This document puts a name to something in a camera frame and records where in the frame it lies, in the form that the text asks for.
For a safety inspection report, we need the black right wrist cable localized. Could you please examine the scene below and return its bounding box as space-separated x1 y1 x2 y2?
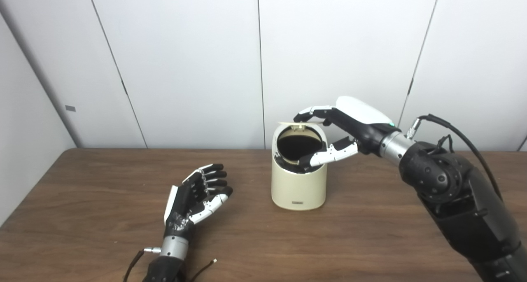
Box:
406 114 504 200

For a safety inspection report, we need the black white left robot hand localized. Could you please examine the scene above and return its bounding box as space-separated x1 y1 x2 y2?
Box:
163 163 233 241

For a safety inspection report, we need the cream-colored bin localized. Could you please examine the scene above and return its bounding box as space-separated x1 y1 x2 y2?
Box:
271 123 329 211

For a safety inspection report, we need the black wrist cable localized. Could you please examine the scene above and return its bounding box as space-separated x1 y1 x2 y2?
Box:
406 114 504 200
123 247 162 282

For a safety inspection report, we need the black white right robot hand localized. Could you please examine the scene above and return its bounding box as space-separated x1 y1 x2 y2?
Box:
293 96 402 172

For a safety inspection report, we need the thin brass-tipped wire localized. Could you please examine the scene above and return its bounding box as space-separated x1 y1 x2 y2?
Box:
189 259 217 282

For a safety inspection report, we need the round cream bin lid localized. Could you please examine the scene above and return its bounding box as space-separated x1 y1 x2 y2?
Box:
278 121 308 131

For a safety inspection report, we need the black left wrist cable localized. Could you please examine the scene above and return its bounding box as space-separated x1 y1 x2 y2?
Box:
123 247 162 282

